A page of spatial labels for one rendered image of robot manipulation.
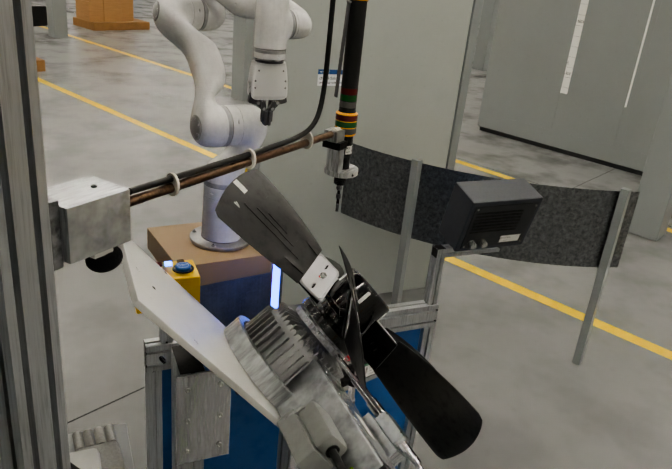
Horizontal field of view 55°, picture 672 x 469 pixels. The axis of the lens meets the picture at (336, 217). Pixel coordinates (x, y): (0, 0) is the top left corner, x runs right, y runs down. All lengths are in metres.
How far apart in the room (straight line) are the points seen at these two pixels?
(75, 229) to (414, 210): 2.56
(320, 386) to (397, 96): 2.39
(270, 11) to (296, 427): 1.02
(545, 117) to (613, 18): 1.22
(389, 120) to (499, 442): 1.66
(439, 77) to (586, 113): 4.07
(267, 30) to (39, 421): 1.12
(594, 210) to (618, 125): 4.12
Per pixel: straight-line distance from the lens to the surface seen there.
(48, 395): 0.86
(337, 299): 1.30
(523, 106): 7.73
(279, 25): 1.69
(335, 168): 1.27
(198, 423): 1.27
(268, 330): 1.28
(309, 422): 1.10
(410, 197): 3.17
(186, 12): 2.05
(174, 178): 0.92
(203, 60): 1.97
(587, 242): 3.32
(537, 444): 3.04
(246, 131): 1.90
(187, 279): 1.67
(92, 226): 0.80
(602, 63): 7.35
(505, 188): 2.03
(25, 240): 0.75
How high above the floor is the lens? 1.87
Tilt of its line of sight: 23 degrees down
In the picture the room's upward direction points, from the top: 6 degrees clockwise
